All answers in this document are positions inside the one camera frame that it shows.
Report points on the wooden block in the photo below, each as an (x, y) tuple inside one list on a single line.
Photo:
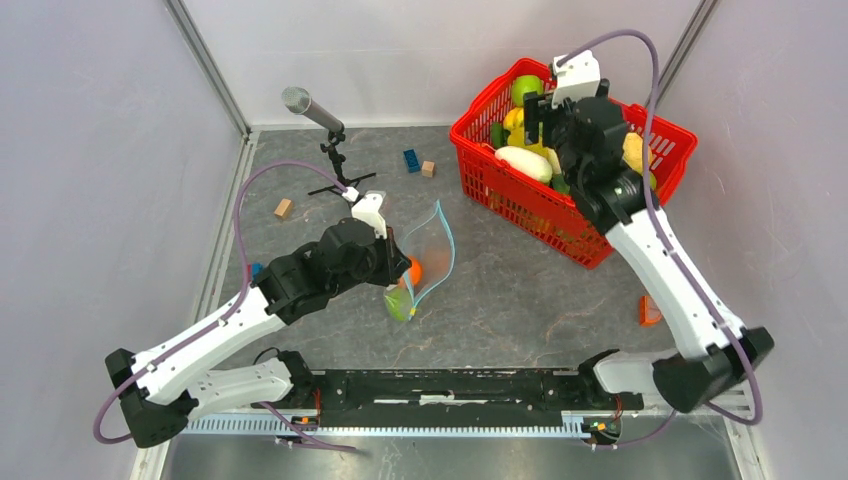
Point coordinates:
[(284, 209)]

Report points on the white cucumber toy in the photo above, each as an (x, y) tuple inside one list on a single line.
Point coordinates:
[(526, 162)]

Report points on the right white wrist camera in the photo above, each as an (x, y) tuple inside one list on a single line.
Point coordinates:
[(576, 79)]

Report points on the yellow lemon toy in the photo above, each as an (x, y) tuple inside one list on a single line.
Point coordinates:
[(633, 149)]

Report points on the white cable duct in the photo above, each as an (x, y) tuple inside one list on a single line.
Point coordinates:
[(567, 427)]

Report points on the green apple toy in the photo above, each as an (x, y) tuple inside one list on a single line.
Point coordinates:
[(523, 85)]

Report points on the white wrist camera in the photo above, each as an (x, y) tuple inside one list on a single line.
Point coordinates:
[(576, 79), (367, 208)]

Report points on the red and blue bricks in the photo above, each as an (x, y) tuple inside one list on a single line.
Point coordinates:
[(255, 269)]

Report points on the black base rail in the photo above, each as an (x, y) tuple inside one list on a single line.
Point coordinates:
[(433, 398)]

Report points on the red plastic basket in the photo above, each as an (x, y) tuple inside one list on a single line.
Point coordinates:
[(549, 216)]

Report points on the blue toy brick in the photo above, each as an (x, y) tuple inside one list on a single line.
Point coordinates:
[(411, 160)]

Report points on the black tripod stand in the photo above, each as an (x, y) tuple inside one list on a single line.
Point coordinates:
[(337, 160)]

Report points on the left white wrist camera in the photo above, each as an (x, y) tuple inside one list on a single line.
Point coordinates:
[(367, 208)]

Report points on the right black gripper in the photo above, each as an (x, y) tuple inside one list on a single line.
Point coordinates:
[(541, 110)]

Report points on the small wooden cube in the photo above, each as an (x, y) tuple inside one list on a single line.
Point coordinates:
[(428, 169)]

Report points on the orange fruit toy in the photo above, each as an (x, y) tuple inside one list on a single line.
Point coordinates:
[(412, 276)]

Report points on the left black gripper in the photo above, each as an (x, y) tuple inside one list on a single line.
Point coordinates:
[(395, 263)]

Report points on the grey microphone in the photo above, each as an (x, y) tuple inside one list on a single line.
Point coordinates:
[(299, 102)]

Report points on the orange slice toy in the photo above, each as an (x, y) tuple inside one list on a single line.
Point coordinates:
[(649, 312)]

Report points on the yellow banana toy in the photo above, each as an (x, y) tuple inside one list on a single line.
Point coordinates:
[(514, 119)]

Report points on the clear zip top bag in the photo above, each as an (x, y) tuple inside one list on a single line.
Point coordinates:
[(429, 238)]

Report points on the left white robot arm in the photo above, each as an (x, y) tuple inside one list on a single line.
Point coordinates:
[(159, 391)]

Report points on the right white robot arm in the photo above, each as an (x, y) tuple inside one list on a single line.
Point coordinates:
[(715, 351)]

